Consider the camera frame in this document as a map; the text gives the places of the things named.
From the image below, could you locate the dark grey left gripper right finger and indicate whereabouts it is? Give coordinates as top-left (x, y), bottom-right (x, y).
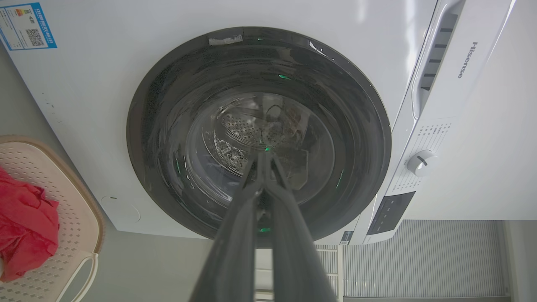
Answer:
top-left (264, 152), bottom-right (337, 302)

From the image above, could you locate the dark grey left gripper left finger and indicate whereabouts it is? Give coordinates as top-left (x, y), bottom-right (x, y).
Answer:
top-left (190, 152), bottom-right (266, 302)

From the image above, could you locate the cream perforated laundry basket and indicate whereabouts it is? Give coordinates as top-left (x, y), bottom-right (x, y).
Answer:
top-left (0, 135), bottom-right (105, 302)

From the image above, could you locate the dark round washing machine door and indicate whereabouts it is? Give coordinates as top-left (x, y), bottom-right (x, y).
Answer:
top-left (126, 26), bottom-right (392, 248)

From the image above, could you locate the white washing machine control knob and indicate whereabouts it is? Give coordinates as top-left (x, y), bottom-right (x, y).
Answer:
top-left (407, 150), bottom-right (439, 177)

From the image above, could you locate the white Hisense washing machine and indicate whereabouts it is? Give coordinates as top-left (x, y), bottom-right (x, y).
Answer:
top-left (0, 0), bottom-right (537, 245)

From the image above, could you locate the red garment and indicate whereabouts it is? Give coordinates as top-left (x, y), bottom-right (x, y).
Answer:
top-left (0, 167), bottom-right (60, 282)

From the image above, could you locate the blue energy label sticker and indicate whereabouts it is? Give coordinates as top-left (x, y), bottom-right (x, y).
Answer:
top-left (0, 3), bottom-right (57, 51)

